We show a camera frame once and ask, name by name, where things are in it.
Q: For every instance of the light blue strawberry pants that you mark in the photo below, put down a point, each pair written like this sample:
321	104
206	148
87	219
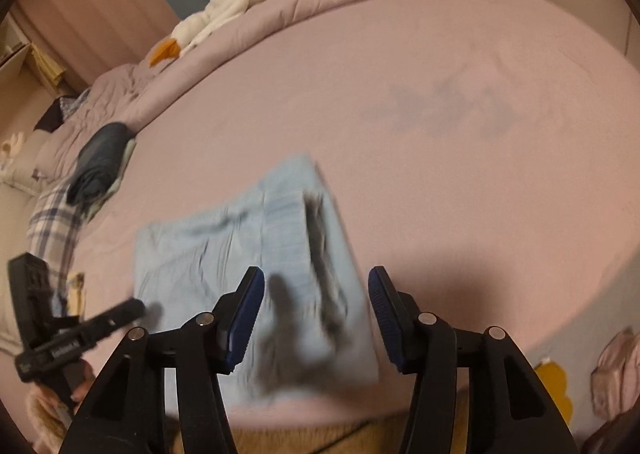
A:
312	333

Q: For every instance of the yellow patterned cloth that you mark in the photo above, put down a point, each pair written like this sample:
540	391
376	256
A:
75	295

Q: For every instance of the left human hand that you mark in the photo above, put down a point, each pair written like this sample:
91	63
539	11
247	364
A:
82	381

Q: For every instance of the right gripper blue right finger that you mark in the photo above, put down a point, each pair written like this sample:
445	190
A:
510	411

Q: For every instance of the beige pillow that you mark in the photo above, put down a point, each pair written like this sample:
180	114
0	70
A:
22	173

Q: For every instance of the small white plush toy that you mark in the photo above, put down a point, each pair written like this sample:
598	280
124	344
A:
9	150

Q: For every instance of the blue plaid pillow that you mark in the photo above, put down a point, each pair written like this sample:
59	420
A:
52	235

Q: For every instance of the pink curtain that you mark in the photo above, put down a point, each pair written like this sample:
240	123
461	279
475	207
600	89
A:
90	37

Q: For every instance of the folded light green garment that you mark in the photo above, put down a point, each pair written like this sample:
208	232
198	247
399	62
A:
95	206

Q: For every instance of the dark clothes pile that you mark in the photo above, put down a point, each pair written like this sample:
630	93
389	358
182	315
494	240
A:
60	110

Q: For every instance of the pink quilted comforter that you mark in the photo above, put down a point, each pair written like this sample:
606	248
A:
135	94

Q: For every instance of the yellow flower floor mat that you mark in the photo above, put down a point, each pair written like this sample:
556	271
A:
554	378

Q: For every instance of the pink bed sheet mattress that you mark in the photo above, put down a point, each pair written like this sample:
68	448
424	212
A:
485	152

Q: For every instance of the wooden shelf unit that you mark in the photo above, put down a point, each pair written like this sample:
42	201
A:
18	53

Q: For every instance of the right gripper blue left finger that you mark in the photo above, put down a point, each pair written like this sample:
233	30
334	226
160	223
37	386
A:
124	411

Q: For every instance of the folded dark blue jeans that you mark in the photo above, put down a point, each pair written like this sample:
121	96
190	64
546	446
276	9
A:
98	165

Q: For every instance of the pink knitted item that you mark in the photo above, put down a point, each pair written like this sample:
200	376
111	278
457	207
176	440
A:
614	383

